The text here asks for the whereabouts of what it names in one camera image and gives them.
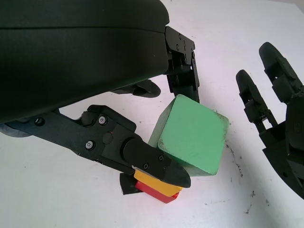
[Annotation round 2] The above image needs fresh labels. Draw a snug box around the red wooden block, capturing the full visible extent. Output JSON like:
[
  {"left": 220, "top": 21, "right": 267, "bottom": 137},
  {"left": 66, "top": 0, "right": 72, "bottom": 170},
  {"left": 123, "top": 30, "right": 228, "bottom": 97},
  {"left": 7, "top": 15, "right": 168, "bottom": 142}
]
[{"left": 135, "top": 181, "right": 180, "bottom": 204}]

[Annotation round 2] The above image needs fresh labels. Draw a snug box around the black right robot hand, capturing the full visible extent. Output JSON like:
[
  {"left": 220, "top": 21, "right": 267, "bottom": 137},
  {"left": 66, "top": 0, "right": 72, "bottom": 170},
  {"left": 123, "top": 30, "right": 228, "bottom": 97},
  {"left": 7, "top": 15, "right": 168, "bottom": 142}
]
[{"left": 236, "top": 42, "right": 304, "bottom": 200}]

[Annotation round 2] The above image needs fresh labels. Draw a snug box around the yellow wooden block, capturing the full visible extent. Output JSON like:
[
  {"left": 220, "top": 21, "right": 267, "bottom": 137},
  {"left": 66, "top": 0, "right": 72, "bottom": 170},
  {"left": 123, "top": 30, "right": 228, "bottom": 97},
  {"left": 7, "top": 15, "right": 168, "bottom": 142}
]
[{"left": 133, "top": 170, "right": 183, "bottom": 198}]

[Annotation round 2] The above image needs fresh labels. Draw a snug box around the green wooden block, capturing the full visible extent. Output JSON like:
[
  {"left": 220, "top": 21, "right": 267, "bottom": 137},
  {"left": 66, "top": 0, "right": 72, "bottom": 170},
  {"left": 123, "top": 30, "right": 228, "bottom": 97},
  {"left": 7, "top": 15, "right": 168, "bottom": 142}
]
[{"left": 147, "top": 94, "right": 230, "bottom": 178}]

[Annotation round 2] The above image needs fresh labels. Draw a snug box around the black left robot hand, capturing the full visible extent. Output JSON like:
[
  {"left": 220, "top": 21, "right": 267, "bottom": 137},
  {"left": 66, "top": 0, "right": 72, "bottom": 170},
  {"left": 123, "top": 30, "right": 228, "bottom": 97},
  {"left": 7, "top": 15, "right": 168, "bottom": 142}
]
[{"left": 0, "top": 0, "right": 201, "bottom": 190}]

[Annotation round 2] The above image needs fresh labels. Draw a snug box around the black tape strip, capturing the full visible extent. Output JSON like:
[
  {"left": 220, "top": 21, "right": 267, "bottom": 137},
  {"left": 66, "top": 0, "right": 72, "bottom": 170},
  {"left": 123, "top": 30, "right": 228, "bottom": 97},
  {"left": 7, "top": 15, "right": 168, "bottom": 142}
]
[{"left": 119, "top": 172, "right": 143, "bottom": 195}]

